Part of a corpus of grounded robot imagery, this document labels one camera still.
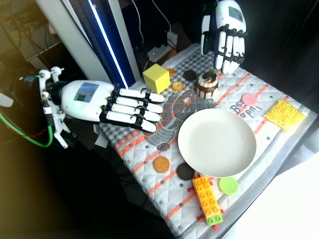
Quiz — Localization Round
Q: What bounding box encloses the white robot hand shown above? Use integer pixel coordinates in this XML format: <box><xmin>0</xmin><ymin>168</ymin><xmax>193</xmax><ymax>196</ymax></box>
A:
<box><xmin>200</xmin><ymin>0</ymin><xmax>247</xmax><ymax>75</ymax></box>
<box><xmin>60</xmin><ymin>80</ymin><xmax>165</xmax><ymax>133</ymax></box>

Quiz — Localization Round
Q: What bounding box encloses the chocolate cupcake toy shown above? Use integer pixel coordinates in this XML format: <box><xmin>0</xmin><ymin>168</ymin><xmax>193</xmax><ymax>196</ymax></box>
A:
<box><xmin>195</xmin><ymin>68</ymin><xmax>219</xmax><ymax>100</ymax></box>

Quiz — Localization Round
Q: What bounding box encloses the white round plate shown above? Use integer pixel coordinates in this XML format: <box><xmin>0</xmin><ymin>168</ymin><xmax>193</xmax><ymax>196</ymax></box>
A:
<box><xmin>177</xmin><ymin>108</ymin><xmax>257</xmax><ymax>179</ymax></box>

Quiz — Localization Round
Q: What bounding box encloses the white plug adapter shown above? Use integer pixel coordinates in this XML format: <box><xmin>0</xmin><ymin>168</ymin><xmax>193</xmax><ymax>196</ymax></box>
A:
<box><xmin>166</xmin><ymin>31</ymin><xmax>178</xmax><ymax>45</ymax></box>

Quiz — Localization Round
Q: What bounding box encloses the grey quilt with bear print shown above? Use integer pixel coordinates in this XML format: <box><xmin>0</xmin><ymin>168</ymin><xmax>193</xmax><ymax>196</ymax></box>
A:
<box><xmin>93</xmin><ymin>42</ymin><xmax>314</xmax><ymax>237</ymax></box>

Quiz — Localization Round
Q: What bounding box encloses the white column with blue strip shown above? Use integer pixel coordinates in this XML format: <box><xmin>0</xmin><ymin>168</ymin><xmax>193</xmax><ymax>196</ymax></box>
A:
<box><xmin>34</xmin><ymin>0</ymin><xmax>140</xmax><ymax>89</ymax></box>

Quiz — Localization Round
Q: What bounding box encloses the dark chocolate sandwich cookie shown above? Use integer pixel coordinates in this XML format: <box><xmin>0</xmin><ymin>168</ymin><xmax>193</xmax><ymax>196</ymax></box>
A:
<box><xmin>183</xmin><ymin>69</ymin><xmax>197</xmax><ymax>81</ymax></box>
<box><xmin>176</xmin><ymin>162</ymin><xmax>195</xmax><ymax>181</ymax></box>

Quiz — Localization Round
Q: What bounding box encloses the white power strip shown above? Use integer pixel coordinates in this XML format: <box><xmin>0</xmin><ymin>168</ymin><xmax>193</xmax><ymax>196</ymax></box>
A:
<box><xmin>147</xmin><ymin>46</ymin><xmax>177</xmax><ymax>63</ymax></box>

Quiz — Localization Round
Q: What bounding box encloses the yellow foam cube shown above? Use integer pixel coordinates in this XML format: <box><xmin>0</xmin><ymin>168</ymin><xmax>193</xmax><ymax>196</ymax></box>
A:
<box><xmin>142</xmin><ymin>63</ymin><xmax>171</xmax><ymax>95</ymax></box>

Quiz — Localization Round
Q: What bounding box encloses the pink round disc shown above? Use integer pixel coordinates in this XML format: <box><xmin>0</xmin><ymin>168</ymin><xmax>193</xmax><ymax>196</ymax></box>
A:
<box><xmin>242</xmin><ymin>93</ymin><xmax>258</xmax><ymax>106</ymax></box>

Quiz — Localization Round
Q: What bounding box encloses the round tan biscuit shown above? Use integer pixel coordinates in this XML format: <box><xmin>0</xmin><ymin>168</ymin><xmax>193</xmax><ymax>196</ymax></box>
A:
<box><xmin>153</xmin><ymin>156</ymin><xmax>170</xmax><ymax>173</ymax></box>

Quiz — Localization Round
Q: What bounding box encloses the bag of yellow beads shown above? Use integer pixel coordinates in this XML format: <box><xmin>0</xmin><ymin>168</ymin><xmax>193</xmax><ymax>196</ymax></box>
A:
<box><xmin>263</xmin><ymin>99</ymin><xmax>307</xmax><ymax>132</ymax></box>

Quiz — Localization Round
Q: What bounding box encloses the orange and green brick toy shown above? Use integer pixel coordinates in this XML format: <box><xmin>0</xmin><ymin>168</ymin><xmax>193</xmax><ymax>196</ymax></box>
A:
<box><xmin>187</xmin><ymin>174</ymin><xmax>225</xmax><ymax>231</ymax></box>

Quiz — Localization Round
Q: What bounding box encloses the green round disc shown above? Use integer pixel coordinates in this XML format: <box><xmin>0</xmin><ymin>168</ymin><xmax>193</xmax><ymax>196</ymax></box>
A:
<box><xmin>218</xmin><ymin>176</ymin><xmax>239</xmax><ymax>196</ymax></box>

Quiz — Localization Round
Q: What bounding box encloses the green cable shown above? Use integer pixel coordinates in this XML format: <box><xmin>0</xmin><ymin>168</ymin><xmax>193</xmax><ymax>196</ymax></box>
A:
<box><xmin>0</xmin><ymin>113</ymin><xmax>55</xmax><ymax>148</ymax></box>

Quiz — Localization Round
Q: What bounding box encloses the white cable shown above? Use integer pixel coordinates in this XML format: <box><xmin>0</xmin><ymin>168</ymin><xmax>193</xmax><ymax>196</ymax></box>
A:
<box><xmin>131</xmin><ymin>0</ymin><xmax>173</xmax><ymax>33</ymax></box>

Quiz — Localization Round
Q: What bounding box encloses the ring-shaped butter cookie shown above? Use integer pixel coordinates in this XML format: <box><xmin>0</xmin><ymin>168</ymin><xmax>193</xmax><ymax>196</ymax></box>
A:
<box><xmin>171</xmin><ymin>81</ymin><xmax>185</xmax><ymax>92</ymax></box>

